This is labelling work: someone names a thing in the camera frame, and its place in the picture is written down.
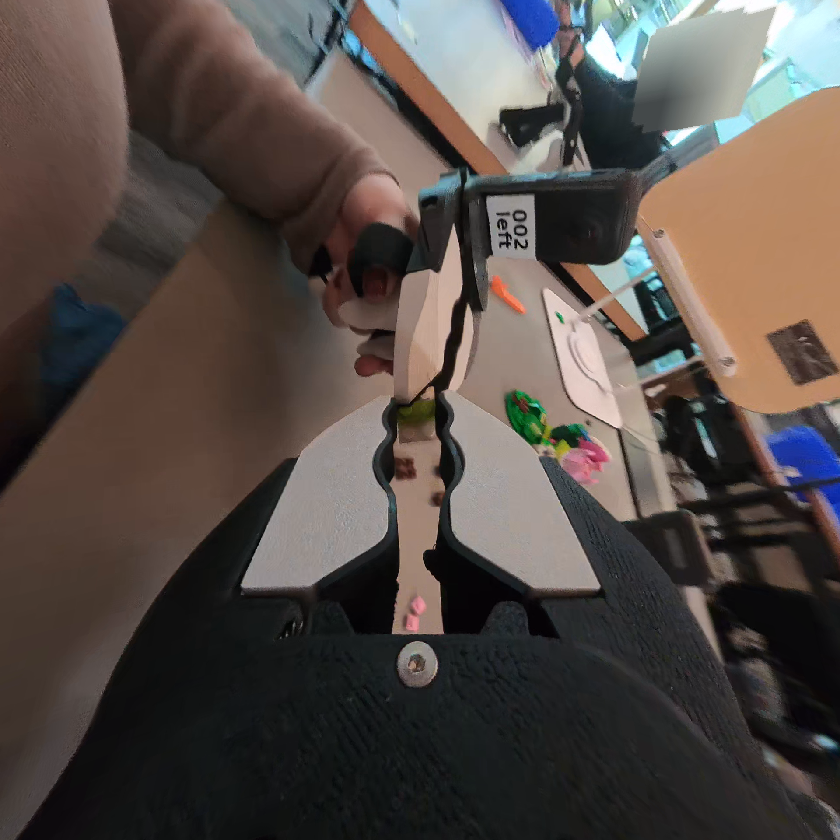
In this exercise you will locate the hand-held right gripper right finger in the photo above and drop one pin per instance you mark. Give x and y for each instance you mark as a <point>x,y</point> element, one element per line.
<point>518,518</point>

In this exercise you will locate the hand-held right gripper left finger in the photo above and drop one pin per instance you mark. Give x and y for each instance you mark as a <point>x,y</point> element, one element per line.
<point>315,518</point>

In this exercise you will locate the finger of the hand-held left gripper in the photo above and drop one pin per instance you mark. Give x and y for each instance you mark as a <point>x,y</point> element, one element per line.
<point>476,348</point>
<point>423,328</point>

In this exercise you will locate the white and lime lego assembly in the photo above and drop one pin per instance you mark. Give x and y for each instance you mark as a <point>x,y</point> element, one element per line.
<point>417,420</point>

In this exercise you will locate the person's left forearm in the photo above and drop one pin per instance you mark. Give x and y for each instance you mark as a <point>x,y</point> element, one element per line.
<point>229,98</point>

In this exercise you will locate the lego flower model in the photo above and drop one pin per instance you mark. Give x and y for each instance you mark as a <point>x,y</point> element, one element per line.
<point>525,413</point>

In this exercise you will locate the dark brown lego brick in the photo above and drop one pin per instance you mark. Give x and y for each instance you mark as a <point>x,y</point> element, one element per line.
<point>405,468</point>

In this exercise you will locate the light pink lego pieces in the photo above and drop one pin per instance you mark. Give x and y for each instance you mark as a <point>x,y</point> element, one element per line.
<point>415,613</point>

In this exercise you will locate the person's left hand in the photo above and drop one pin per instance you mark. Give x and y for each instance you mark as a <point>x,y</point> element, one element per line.
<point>374,203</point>

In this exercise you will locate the orange brick separator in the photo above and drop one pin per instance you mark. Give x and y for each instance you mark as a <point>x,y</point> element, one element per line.
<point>508,295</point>

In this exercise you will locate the white desk stand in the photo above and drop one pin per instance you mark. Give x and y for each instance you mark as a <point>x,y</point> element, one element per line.
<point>584,367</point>

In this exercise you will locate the tan board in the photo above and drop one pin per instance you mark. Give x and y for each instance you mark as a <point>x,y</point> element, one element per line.
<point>754,229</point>

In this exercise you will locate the blue plastic bin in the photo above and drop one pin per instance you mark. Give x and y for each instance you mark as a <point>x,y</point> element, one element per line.
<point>531,19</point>
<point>807,453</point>

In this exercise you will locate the light wood background table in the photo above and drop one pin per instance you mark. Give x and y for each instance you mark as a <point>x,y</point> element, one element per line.
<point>413,79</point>

